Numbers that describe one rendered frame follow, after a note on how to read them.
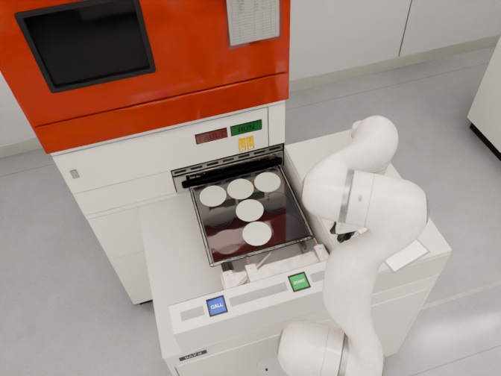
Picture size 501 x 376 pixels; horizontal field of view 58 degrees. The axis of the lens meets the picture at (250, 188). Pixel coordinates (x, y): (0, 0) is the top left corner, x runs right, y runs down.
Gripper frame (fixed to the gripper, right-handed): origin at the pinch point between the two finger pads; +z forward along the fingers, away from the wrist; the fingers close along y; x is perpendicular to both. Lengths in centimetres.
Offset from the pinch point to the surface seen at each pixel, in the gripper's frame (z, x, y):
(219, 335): 17.3, 14.0, 44.5
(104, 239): 41, -49, 78
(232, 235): 12.4, -18.2, 32.0
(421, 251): -0.3, 11.3, -21.7
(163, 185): 14, -49, 51
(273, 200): 10.4, -28.4, 13.3
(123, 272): 68, -49, 75
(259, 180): 10.6, -39.6, 15.3
